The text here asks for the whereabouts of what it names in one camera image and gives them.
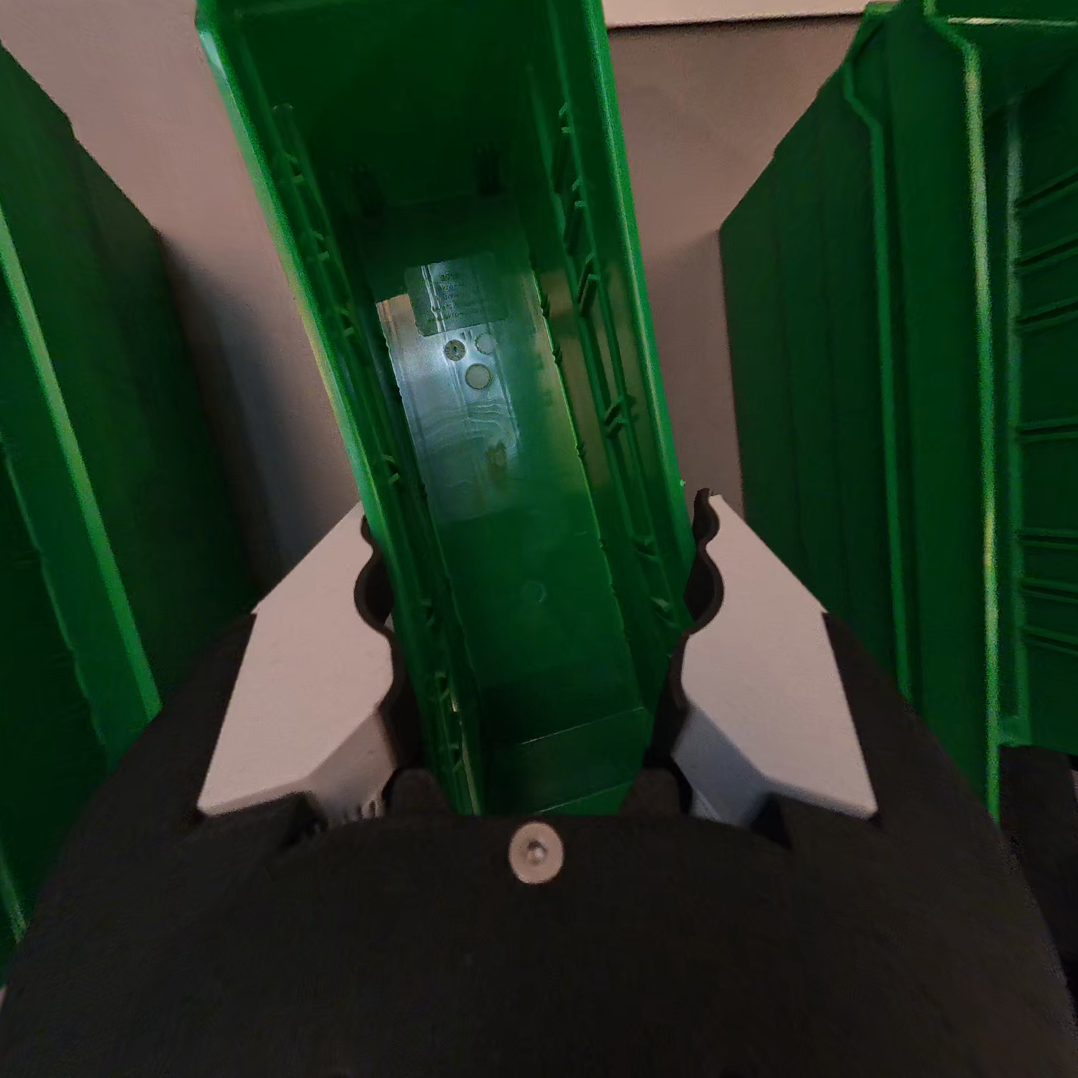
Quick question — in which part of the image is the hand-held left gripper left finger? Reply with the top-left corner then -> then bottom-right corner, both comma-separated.
199,501 -> 424,816

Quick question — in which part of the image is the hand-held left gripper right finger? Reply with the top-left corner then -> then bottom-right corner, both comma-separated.
647,488 -> 875,822

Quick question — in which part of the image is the green plastic bin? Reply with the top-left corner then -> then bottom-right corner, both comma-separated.
0,42 -> 258,957
195,0 -> 700,816
720,0 -> 1078,820

